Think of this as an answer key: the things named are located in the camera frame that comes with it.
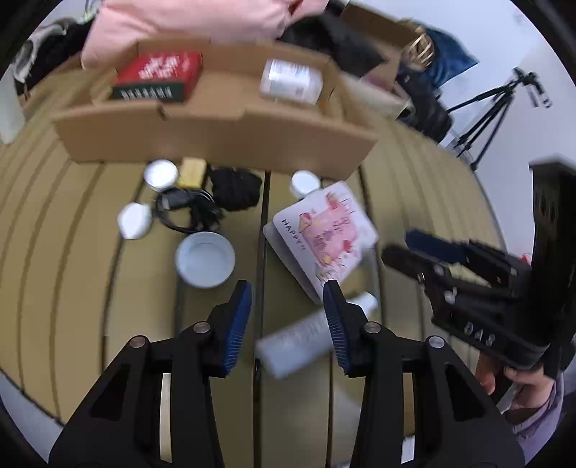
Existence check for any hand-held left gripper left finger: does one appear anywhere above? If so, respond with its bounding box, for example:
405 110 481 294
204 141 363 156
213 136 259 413
47 280 253 468

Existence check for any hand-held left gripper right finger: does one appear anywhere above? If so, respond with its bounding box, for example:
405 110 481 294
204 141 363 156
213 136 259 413
323 279 526 468

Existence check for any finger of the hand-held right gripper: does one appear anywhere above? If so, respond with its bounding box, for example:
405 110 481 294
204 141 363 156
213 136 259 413
405 229 532 291
382 245 496 294

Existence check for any white spray bottle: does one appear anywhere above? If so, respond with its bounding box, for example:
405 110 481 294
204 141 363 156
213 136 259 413
256 292 379 379

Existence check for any white round bowl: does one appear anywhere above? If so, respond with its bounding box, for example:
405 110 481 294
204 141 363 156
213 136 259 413
175 231 237 289

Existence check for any pink printed card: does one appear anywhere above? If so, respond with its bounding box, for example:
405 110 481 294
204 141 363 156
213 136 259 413
263 181 379 303

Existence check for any white ribbed cap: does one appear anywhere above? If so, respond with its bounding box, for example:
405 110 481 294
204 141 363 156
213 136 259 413
290 170 321 199

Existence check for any black cloth pouch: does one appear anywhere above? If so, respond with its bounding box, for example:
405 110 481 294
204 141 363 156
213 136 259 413
209 166 263 212

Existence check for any black usb cable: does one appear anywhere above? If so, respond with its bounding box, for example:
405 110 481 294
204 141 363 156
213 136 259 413
155 186 224 235

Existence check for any small white container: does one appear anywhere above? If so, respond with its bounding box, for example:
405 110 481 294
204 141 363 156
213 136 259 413
117 202 153 240

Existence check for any small yellow block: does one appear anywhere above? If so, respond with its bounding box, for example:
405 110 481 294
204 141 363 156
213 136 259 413
177 157 208 190

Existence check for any round white lid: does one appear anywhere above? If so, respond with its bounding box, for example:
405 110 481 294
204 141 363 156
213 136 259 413
143 159 180 192

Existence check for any person's right forearm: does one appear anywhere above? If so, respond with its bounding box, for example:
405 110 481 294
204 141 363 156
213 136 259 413
501 373 565 446

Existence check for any person's right hand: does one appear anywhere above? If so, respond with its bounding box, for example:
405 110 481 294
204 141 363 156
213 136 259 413
474 353 559 410

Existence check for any black backpack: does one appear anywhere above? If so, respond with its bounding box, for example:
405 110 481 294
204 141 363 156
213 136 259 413
396 63 453 145

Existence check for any blue bag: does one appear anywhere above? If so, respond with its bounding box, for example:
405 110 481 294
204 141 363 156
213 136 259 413
423 27 480 86

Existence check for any black tripod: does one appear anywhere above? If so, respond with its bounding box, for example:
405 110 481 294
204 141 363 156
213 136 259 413
445 67 553 171

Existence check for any wicker basket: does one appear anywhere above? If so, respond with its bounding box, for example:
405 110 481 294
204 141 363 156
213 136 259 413
400 24 437 68

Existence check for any white wet wipes pack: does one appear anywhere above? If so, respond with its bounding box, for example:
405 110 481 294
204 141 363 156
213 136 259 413
258 58 325 106

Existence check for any black jacket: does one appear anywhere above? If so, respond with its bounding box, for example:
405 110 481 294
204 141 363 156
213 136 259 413
276 11 390 79

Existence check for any large cardboard box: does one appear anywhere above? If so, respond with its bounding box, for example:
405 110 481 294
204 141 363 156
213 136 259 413
337 4 424 91

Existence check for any red green carton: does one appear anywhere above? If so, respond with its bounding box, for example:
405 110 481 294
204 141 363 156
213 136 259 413
110 51 203 103

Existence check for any pink duvet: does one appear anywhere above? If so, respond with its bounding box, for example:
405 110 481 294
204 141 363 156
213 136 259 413
81 0 329 70

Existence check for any black bag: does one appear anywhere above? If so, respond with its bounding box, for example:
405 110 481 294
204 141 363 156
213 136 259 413
27 24 97 91

